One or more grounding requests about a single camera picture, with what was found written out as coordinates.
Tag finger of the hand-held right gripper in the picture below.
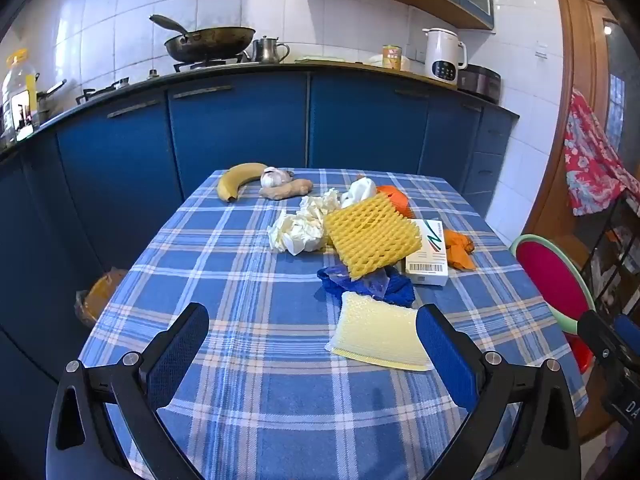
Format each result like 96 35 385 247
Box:
576 310 626 368
614 314 640 361

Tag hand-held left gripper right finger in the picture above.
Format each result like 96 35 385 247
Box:
415 303 583 480

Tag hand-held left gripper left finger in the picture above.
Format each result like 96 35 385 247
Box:
46 302 211 480

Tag red basin with green rim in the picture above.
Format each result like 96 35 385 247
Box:
509 234 597 336

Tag pale yellow foam sleeve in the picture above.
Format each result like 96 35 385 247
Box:
325 291 433 372

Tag blue plastic bag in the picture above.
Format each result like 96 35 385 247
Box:
316 265 416 307

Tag white cardboard box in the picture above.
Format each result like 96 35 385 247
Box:
404 218 449 287

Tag orange peel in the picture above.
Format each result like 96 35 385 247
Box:
442 228 477 271

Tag yellow foam fruit net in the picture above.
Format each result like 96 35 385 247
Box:
323 192 423 281

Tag large white tissue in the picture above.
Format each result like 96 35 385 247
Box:
267 210 326 255

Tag orange plastic wrapper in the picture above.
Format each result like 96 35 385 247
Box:
375 185 413 221

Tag white plastic bag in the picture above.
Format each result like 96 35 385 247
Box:
340 175 378 209

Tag small white tissue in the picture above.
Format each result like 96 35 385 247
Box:
299 188 342 223

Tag orange plastic bag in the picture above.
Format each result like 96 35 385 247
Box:
75 267 130 329

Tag blue plaid tablecloth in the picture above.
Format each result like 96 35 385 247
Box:
77 167 591 480

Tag yellow banana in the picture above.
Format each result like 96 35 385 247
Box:
216 162 269 204

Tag red floral cloth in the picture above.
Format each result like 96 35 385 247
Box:
564 87 640 217

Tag tan ginger root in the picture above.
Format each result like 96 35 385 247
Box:
259 178 314 201

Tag white garlic bulb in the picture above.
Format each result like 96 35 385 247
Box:
260 166 293 188

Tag blue kitchen base cabinet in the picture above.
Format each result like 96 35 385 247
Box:
0 67 521 411

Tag dark rice cooker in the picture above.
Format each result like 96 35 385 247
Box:
457 64 502 103

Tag small dark saucepan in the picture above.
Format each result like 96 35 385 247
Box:
35 79 68 123

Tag black gas stove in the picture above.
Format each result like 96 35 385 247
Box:
75 55 251 106

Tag white electric kettle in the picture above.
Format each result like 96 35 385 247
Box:
422 27 468 86

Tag wooden door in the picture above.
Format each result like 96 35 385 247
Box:
520 0 640 261

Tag cooking oil bottle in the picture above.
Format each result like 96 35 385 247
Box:
0 49 41 143

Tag black wok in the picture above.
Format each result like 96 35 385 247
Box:
148 14 257 63

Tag steel kettle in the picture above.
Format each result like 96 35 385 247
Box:
250 36 291 65

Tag pale green tray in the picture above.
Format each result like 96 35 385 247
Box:
295 55 368 64

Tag black wire rack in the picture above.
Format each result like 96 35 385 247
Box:
572 190 640 321

